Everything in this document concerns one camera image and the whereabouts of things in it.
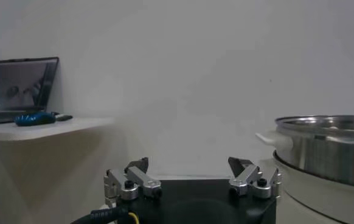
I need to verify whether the stainless steel steamer basket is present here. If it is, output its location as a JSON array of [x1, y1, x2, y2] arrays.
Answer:
[[274, 114, 354, 189]]

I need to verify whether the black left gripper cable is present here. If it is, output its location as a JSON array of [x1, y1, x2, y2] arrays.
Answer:
[[70, 206, 131, 224]]

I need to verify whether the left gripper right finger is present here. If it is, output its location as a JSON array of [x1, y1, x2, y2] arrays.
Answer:
[[227, 156, 283, 200]]

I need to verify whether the blue black computer mouse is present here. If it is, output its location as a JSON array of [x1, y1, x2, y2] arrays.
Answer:
[[14, 111, 57, 127]]

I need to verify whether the yellow wire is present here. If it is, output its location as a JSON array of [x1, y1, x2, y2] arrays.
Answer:
[[127, 212, 141, 224]]

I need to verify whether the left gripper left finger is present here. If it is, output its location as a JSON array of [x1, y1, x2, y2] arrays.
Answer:
[[103, 156, 162, 201]]

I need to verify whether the white side table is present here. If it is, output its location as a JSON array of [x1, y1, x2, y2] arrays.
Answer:
[[0, 117, 116, 142]]

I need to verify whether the black laptop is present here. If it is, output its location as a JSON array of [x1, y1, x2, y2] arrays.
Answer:
[[0, 57, 60, 126]]

